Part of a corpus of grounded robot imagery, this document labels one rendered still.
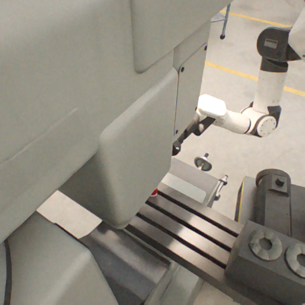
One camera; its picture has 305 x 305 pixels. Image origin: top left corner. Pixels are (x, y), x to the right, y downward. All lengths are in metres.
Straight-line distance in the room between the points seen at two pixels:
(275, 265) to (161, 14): 0.69
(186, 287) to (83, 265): 1.37
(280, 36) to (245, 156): 1.68
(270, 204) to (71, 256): 1.31
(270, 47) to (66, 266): 0.85
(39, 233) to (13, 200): 0.08
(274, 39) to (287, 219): 0.92
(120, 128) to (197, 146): 2.17
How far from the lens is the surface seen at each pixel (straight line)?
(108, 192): 0.39
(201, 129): 0.85
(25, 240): 0.33
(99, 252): 0.99
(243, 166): 2.42
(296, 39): 0.86
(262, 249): 0.80
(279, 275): 0.82
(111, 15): 0.26
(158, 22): 0.31
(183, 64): 0.46
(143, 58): 0.31
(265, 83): 0.99
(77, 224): 2.07
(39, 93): 0.22
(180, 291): 1.65
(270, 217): 1.48
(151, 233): 0.98
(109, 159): 0.33
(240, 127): 0.97
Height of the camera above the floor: 1.80
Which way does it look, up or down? 49 degrees down
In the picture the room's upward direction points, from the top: straight up
